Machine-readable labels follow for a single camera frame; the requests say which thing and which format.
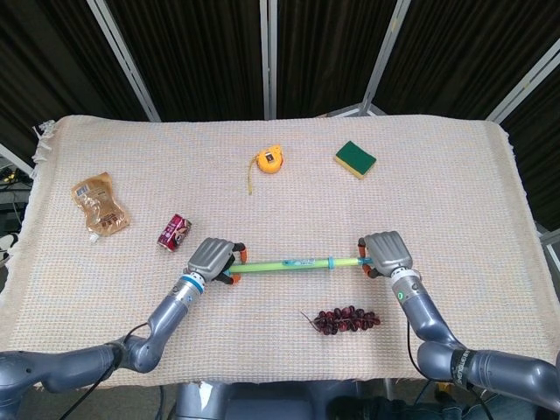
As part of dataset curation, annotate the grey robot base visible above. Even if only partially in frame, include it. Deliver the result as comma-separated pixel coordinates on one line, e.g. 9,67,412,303
173,379,364,420

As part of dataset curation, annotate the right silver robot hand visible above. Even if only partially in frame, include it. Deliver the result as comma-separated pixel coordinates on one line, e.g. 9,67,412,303
356,230,415,280

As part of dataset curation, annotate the pink woven tablecloth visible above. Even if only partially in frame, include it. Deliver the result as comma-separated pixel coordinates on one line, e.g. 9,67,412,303
0,114,560,391

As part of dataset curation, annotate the crushed red drink can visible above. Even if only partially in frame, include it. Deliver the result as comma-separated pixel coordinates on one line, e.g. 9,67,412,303
157,213,193,253

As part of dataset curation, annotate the brown spouted sauce pouch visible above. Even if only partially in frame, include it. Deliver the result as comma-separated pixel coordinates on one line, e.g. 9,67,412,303
71,171,132,243

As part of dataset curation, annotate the black folding screen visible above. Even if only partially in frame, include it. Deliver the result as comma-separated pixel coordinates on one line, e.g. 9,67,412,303
0,0,560,233

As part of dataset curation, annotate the dark red grape bunch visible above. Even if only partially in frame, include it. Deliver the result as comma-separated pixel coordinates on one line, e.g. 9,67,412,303
299,306,382,337

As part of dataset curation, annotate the green and blue plastic tube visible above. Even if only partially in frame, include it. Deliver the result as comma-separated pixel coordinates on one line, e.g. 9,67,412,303
227,255,376,276

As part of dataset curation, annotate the green yellow sponge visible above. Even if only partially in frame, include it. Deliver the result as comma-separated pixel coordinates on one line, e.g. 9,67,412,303
334,140,378,181

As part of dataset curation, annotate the yellow tape measure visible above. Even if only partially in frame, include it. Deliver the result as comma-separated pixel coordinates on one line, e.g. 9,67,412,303
247,147,286,196

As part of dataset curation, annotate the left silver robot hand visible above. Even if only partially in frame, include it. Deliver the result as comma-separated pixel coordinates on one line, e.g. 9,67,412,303
186,236,250,288

